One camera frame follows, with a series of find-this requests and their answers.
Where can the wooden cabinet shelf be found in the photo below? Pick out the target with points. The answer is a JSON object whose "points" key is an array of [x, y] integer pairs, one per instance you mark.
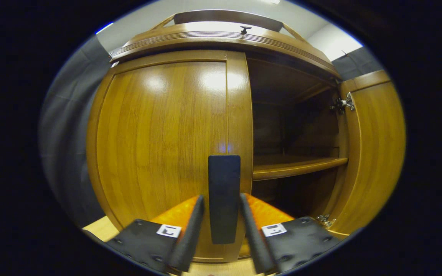
{"points": [[290, 166]]}

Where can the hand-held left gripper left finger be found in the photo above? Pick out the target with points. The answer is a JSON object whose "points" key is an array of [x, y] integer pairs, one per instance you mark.
{"points": [[190, 234]]}

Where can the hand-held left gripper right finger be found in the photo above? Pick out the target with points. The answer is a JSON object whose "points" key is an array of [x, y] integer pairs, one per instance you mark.
{"points": [[253, 237]]}

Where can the black round drawer knob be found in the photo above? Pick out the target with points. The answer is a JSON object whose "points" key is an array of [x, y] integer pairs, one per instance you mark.
{"points": [[245, 28]]}

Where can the wooden cabinet drawer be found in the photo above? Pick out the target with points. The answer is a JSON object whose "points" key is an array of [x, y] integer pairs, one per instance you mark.
{"points": [[205, 36]]}

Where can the wooden shoe cabinet door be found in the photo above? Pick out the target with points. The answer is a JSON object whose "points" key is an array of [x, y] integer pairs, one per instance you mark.
{"points": [[159, 134], [374, 153]]}

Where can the wooden double-door shoe cabinet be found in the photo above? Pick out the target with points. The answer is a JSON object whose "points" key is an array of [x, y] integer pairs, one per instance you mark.
{"points": [[213, 42]]}

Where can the metal door hinge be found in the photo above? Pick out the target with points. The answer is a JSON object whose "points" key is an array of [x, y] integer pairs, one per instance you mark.
{"points": [[325, 221], [343, 103]]}

